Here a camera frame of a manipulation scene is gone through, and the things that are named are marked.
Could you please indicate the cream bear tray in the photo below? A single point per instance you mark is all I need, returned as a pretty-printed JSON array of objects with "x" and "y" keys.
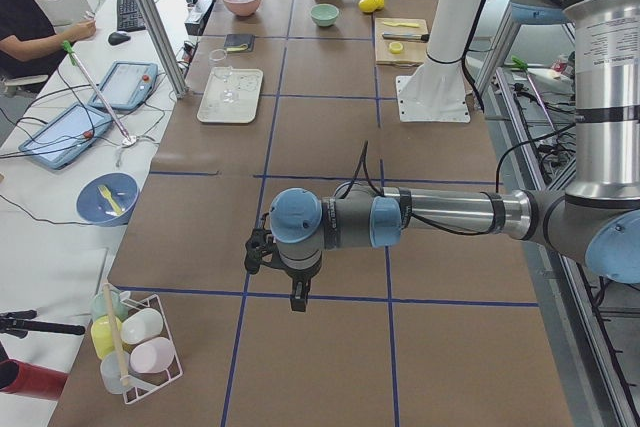
[{"x": 246, "y": 83}]

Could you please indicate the blue teach pendant tablet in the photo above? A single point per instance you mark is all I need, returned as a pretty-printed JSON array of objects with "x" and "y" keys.
[{"x": 128, "y": 84}]

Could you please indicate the white wire cup rack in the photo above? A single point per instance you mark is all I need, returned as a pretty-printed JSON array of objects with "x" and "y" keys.
[{"x": 134, "y": 344}]

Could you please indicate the green ceramic bowl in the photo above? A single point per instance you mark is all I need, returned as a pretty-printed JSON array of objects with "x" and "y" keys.
[{"x": 324, "y": 15}]

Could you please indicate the metal muddler rod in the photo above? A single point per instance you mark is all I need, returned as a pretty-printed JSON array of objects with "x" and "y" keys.
[{"x": 409, "y": 37}]

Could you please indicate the blue bowl with fork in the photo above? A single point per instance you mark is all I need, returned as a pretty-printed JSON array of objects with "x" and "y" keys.
[{"x": 109, "y": 200}]

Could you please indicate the seated person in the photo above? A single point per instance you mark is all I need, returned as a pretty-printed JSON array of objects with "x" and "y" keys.
[{"x": 30, "y": 46}]

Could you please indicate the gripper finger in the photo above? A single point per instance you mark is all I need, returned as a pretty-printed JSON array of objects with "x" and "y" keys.
[{"x": 298, "y": 299}]

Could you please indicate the yellow plastic knife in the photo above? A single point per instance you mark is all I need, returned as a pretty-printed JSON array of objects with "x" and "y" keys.
[{"x": 401, "y": 24}]

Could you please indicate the black keyboard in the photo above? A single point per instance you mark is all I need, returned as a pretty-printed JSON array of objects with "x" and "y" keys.
[{"x": 129, "y": 17}]

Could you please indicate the black computer mouse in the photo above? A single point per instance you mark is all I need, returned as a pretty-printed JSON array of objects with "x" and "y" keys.
[{"x": 117, "y": 38}]

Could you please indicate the wooden cutting board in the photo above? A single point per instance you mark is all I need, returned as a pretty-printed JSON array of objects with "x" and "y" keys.
[{"x": 400, "y": 41}]

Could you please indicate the clear wine glass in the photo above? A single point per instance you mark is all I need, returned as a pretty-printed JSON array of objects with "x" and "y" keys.
[{"x": 223, "y": 63}]

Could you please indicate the red cylinder bottle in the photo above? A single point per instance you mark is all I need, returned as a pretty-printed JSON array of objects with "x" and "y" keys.
[{"x": 24, "y": 379}]

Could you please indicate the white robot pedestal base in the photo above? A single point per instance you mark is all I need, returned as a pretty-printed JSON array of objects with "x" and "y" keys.
[{"x": 436, "y": 91}]

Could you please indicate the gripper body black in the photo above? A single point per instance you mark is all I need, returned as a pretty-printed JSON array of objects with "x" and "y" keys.
[{"x": 298, "y": 275}]

